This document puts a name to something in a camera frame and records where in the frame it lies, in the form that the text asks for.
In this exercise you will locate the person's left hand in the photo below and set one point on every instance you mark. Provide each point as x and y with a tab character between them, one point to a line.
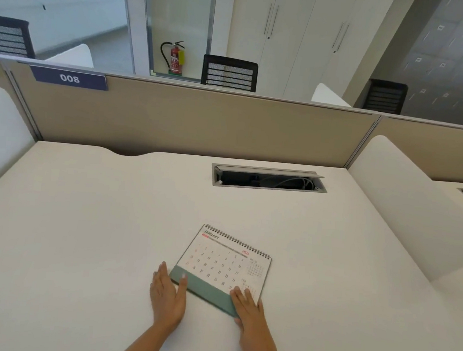
167	303

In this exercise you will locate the person's right hand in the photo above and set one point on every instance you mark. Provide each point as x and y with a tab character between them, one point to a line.
254	329

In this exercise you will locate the person's left thumb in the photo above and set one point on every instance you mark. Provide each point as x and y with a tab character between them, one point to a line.
183	286

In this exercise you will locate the person's right thumb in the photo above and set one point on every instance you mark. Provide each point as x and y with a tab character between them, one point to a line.
238	321

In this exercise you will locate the spiral desk calendar green base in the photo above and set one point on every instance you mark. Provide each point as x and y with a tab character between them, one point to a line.
223	267

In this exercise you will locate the person's left forearm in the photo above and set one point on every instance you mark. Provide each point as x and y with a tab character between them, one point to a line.
143	347

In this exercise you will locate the beige desk partition panel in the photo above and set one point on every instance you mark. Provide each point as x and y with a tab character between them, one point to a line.
203	124
440	149

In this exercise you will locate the white rounded side divider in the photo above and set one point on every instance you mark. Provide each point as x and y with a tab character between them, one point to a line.
410	205
327	95
74	56

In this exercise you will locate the black mesh office chair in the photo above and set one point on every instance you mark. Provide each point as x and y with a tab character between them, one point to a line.
7	36
385	97
229	74

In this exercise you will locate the red fire extinguisher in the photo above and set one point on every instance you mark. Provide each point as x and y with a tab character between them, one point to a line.
176	58

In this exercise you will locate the blue desk number label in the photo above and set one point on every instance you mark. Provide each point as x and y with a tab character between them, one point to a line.
68	78

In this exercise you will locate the glass partition door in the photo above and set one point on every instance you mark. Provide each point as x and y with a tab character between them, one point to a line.
176	23

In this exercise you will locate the white tall storage cabinet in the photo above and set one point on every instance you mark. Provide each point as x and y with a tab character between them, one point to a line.
304	34

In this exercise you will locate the grey locker wall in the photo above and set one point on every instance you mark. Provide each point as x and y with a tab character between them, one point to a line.
451	63

